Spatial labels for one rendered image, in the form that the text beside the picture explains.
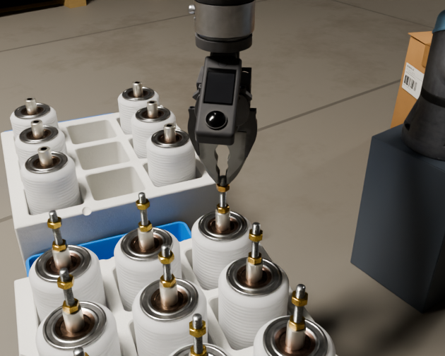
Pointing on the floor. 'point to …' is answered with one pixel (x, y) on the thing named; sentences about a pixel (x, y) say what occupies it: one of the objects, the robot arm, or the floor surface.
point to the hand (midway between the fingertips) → (222, 178)
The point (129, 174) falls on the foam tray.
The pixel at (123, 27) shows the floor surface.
